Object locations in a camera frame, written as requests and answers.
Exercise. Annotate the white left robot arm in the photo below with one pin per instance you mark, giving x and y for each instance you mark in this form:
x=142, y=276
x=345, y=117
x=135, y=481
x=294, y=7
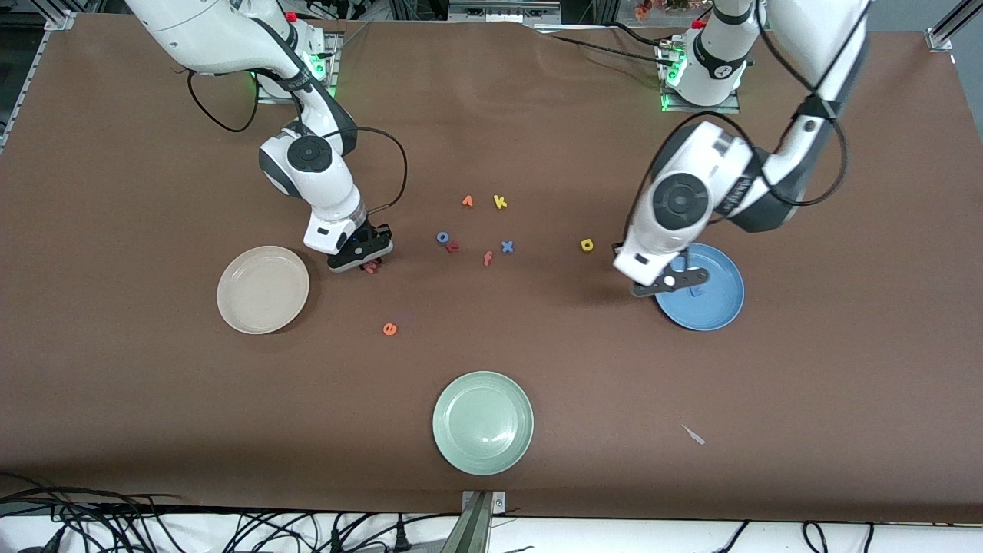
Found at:
x=806, y=38

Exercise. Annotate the blue plate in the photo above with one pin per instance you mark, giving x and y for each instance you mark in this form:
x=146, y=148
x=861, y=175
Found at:
x=718, y=299

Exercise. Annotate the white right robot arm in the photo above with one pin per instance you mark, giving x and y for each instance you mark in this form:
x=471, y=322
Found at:
x=230, y=34

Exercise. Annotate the aluminium table frame rail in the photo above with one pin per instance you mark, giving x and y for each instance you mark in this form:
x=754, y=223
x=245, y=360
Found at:
x=34, y=77
x=952, y=27

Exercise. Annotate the blue foam letter m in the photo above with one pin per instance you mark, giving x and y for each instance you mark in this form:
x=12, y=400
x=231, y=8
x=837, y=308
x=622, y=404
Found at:
x=696, y=291

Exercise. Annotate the red foam letter w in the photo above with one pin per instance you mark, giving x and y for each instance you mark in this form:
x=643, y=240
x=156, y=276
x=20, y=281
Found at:
x=372, y=267

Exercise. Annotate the silver metal frame piece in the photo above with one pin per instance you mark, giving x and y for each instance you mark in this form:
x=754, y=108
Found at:
x=503, y=11

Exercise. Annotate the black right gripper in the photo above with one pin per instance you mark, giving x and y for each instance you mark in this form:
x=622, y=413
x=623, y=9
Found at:
x=378, y=233

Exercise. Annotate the orange decoration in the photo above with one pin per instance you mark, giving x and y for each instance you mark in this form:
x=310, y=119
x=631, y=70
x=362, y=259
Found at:
x=642, y=9

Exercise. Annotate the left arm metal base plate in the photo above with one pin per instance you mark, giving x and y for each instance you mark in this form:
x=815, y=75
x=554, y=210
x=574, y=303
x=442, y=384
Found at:
x=691, y=109

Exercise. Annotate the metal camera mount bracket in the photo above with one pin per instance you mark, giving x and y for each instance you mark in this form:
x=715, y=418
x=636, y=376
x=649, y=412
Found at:
x=476, y=526

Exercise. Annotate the beige brown plate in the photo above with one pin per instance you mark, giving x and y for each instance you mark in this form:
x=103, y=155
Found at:
x=263, y=290

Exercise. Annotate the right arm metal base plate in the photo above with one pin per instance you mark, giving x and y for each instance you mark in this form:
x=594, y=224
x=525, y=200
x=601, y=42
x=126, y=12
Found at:
x=334, y=42

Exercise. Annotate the brown table cover sheet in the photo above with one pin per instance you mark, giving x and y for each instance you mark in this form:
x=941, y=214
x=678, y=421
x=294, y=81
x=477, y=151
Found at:
x=491, y=115

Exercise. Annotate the small grey tape scrap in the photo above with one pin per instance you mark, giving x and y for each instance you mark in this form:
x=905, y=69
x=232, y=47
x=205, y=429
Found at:
x=693, y=435

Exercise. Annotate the pale green plate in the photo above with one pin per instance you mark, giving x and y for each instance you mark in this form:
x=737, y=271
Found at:
x=483, y=423

